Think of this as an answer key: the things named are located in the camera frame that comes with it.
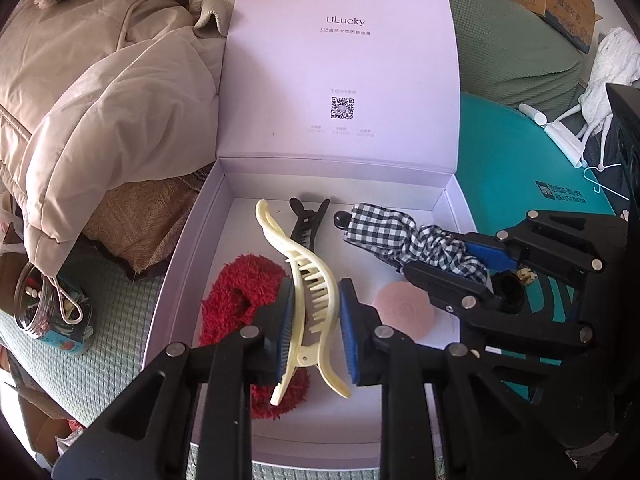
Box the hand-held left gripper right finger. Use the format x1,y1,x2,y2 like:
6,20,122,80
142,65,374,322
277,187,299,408
339,279,581,480

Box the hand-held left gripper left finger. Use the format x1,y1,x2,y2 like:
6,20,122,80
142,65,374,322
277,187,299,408
52,279,296,480

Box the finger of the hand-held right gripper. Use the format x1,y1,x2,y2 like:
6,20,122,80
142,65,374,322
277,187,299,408
444,209,629,282
402,259,597,362

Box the red fuzzy scrunchie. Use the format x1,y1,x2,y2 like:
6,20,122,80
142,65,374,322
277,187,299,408
198,254,311,420

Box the cream banana hair clip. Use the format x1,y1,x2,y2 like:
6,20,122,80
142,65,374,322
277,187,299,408
255,199,353,406

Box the black white checkered scrunchie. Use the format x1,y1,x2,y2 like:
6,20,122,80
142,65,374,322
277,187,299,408
346,202,489,286

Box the white gift box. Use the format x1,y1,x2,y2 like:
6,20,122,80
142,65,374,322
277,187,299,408
145,0,481,467

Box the teal foam mat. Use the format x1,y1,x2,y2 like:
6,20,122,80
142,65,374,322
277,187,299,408
457,91,632,402

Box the long black hair clip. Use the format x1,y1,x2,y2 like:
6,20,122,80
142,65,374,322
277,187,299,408
289,196,331,251

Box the small white tube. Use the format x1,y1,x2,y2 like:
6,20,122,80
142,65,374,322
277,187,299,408
517,102,551,124

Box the thick white plastic hanger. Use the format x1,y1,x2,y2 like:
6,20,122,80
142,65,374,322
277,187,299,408
560,100,614,171

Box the brown woven cushion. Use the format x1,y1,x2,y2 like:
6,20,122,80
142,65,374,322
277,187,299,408
82,167,214,282

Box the green sofa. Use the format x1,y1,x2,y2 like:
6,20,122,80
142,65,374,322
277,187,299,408
0,0,589,480

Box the white knit cloth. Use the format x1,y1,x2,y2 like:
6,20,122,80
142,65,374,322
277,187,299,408
582,27,640,127

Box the glass jar with teal label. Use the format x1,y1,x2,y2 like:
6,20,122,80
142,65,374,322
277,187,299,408
14,260,96,356

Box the printed brown cardboard box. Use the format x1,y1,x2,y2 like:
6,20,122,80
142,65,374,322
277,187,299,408
510,0,614,56

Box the open brown cardboard box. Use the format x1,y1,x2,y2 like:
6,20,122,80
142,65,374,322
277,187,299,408
4,360,87,467

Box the beige puffer jacket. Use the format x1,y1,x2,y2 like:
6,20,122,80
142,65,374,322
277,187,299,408
0,0,242,277

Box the black hair tie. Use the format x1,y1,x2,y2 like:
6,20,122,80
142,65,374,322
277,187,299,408
492,270,526,314

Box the thin white wire hanger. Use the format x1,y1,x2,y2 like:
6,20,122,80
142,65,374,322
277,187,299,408
582,162,631,201

